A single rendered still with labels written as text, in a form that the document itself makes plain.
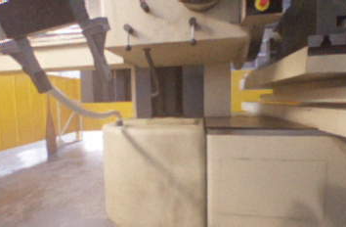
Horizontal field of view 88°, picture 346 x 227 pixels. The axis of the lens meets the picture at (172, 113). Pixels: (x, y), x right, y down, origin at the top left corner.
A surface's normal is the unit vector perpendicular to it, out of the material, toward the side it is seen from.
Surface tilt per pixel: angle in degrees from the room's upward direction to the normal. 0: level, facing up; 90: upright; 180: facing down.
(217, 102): 90
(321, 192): 90
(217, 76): 90
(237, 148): 90
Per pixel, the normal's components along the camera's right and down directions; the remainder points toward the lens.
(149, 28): -0.16, 0.07
